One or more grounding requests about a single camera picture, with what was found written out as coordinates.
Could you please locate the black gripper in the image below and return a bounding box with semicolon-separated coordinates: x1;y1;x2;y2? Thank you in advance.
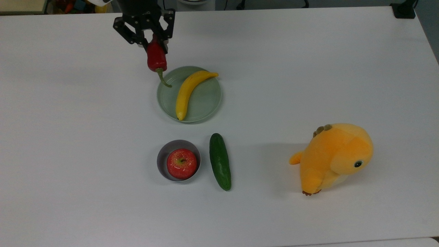
113;0;176;54

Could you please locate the red chili pepper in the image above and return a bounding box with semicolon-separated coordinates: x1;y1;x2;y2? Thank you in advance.
147;34;173;88

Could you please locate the pale green plastic plate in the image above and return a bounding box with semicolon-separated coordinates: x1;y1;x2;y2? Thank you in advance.
157;66;223;123

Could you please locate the colourful toy heap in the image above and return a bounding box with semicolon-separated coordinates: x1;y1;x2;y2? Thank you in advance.
51;0;110;14

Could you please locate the yellow banana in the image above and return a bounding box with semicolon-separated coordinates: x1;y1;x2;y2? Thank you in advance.
176;70;219;121

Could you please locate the small grey bowl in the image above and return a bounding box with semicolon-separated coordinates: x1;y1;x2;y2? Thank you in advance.
157;140;202;182

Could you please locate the wooden box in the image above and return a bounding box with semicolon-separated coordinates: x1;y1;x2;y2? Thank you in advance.
0;0;48;15

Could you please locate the red apple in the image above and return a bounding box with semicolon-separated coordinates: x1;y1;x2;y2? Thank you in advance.
167;149;198;180

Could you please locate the green cucumber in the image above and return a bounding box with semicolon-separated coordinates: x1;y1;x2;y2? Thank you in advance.
209;133;232;191

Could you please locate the orange plush bird toy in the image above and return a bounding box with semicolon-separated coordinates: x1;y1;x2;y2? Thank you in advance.
289;123;374;196

